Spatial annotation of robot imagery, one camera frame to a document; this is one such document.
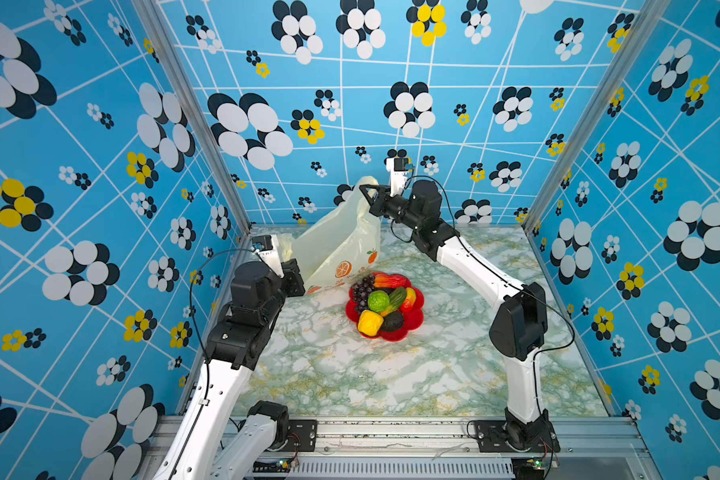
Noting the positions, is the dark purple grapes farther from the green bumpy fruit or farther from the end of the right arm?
the end of the right arm

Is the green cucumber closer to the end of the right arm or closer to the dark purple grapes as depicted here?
the dark purple grapes

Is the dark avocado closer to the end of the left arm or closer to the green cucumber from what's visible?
the green cucumber

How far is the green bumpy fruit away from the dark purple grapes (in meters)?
0.02

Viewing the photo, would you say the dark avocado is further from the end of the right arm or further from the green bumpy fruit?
the end of the right arm

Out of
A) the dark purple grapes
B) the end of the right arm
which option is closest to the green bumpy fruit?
the dark purple grapes

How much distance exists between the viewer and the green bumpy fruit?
2.92ft

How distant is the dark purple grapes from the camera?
3.02ft

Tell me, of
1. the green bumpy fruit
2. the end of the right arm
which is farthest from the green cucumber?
the end of the right arm

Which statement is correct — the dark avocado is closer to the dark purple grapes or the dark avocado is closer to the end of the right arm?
the dark purple grapes
